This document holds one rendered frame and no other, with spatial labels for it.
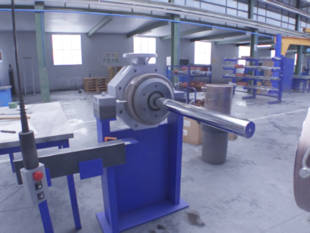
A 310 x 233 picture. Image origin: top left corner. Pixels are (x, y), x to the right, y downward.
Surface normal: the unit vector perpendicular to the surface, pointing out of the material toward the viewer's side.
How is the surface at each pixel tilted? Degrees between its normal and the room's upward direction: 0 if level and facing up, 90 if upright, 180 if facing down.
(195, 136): 90
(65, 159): 90
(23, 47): 90
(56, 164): 90
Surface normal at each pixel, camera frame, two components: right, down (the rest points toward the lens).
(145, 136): 0.48, 0.21
